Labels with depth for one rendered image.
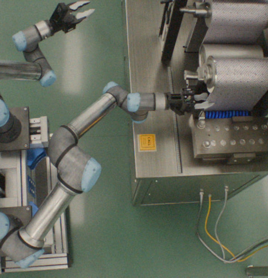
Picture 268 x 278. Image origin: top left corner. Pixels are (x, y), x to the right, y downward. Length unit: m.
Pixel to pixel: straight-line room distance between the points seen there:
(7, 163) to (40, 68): 0.58
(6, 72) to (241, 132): 1.01
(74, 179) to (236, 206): 1.56
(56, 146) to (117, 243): 1.27
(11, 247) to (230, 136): 1.02
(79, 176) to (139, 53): 0.81
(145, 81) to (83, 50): 1.23
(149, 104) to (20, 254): 0.78
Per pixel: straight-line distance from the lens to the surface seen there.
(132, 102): 1.51
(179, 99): 1.52
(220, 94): 1.56
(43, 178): 2.43
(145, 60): 1.92
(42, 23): 1.62
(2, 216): 1.56
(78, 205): 2.58
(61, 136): 1.42
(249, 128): 1.73
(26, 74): 1.53
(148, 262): 2.55
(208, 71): 1.49
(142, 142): 1.71
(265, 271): 2.38
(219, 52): 1.61
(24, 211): 1.78
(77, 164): 1.37
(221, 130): 1.68
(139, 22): 2.04
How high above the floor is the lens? 2.54
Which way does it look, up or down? 70 degrees down
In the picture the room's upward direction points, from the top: 11 degrees clockwise
